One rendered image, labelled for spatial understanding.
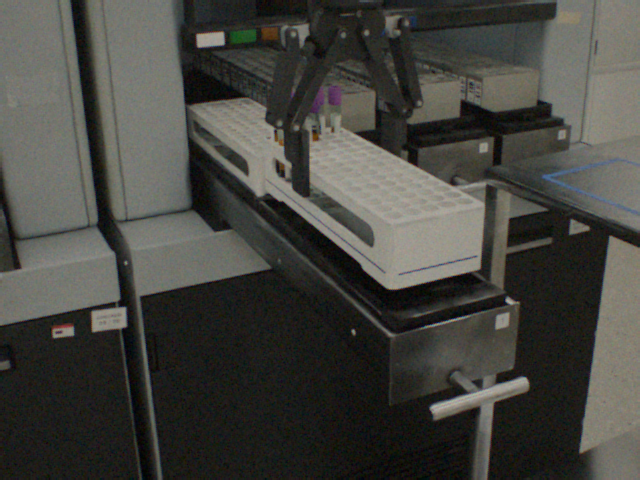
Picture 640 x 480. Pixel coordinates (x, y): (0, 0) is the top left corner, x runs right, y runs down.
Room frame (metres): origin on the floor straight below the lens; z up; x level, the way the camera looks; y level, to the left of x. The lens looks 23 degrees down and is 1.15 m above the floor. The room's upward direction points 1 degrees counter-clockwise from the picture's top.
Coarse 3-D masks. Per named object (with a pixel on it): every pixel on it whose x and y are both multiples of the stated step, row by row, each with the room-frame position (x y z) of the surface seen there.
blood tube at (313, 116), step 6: (318, 96) 0.88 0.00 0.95; (318, 102) 0.88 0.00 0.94; (312, 108) 0.88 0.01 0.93; (318, 108) 0.88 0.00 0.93; (312, 114) 0.88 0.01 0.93; (318, 114) 0.88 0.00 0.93; (312, 120) 0.88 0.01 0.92; (318, 120) 0.88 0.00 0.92; (312, 126) 0.88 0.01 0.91; (318, 126) 0.88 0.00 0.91; (312, 132) 0.88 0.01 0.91; (318, 132) 0.88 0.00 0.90; (312, 138) 0.88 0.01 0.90; (318, 138) 0.88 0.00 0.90
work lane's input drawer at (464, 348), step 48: (192, 144) 1.14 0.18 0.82; (240, 192) 0.96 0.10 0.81; (288, 240) 0.81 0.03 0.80; (336, 288) 0.69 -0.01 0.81; (384, 288) 0.69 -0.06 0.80; (432, 288) 0.65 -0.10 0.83; (480, 288) 0.66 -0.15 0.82; (384, 336) 0.60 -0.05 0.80; (432, 336) 0.61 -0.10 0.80; (480, 336) 0.63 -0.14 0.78; (432, 384) 0.61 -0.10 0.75; (528, 384) 0.60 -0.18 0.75
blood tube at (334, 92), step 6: (330, 90) 0.91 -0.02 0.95; (336, 90) 0.91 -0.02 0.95; (330, 96) 0.91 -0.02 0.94; (336, 96) 0.91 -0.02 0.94; (330, 102) 0.91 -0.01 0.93; (336, 102) 0.91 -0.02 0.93; (330, 108) 0.91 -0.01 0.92; (336, 108) 0.91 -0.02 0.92; (330, 114) 0.91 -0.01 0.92; (336, 114) 0.91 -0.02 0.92; (336, 120) 0.91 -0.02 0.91; (336, 126) 0.91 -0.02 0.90; (336, 132) 0.91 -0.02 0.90
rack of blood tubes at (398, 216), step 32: (320, 160) 0.81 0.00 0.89; (352, 160) 0.81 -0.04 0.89; (384, 160) 0.81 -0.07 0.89; (288, 192) 0.83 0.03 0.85; (320, 192) 0.82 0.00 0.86; (352, 192) 0.72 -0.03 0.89; (384, 192) 0.72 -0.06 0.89; (416, 192) 0.71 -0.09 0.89; (448, 192) 0.71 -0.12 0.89; (320, 224) 0.76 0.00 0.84; (352, 224) 0.77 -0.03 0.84; (384, 224) 0.64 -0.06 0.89; (416, 224) 0.64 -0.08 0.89; (448, 224) 0.66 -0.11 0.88; (480, 224) 0.67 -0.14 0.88; (352, 256) 0.70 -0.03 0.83; (384, 256) 0.64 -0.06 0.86; (416, 256) 0.64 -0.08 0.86; (448, 256) 0.66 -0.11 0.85; (480, 256) 0.67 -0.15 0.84
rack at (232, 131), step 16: (192, 112) 1.16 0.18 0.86; (208, 112) 1.15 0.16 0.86; (224, 112) 1.14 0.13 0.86; (240, 112) 1.14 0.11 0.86; (256, 112) 1.14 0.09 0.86; (192, 128) 1.16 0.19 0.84; (208, 128) 1.09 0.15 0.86; (224, 128) 1.06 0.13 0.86; (240, 128) 1.06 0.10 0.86; (256, 128) 1.06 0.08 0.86; (208, 144) 1.10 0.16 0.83; (224, 144) 1.10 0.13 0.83; (240, 144) 0.97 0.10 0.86; (256, 144) 0.97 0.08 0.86; (224, 160) 1.03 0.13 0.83; (240, 160) 1.09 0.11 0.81; (256, 160) 0.92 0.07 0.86; (240, 176) 0.98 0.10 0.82; (256, 176) 0.92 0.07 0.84; (256, 192) 0.93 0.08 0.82
